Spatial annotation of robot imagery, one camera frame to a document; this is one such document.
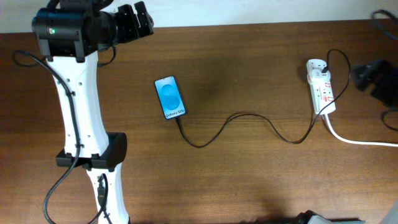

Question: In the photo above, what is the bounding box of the blue Galaxy smartphone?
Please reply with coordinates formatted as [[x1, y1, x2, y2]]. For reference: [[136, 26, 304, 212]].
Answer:
[[154, 76, 187, 120]]

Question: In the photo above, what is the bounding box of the black charger cable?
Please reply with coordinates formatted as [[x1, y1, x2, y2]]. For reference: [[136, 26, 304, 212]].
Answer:
[[174, 49, 351, 149]]

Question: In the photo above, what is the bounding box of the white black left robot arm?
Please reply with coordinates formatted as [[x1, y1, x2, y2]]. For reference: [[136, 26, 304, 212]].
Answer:
[[32, 1, 154, 223]]

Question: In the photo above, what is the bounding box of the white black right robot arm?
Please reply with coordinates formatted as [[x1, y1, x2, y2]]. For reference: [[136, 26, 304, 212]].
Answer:
[[352, 60, 397, 108]]

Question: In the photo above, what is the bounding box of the white USB charger adapter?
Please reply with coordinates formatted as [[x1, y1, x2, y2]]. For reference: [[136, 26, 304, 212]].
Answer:
[[306, 59, 331, 85]]

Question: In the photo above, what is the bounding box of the white power strip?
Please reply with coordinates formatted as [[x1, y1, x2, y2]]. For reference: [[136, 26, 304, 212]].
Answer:
[[306, 58, 337, 115]]

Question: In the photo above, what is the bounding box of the white power strip cord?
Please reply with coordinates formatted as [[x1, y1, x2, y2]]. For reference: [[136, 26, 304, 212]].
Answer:
[[323, 113, 398, 147]]

